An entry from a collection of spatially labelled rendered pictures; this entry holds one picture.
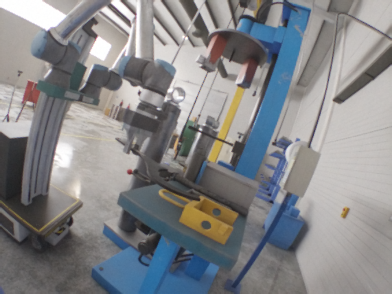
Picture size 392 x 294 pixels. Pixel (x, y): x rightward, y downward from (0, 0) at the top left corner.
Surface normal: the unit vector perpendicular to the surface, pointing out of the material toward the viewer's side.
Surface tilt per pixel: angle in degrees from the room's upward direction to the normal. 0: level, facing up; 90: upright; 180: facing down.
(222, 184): 90
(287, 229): 90
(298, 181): 90
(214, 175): 90
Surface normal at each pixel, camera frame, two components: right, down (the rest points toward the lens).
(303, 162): -0.32, -0.06
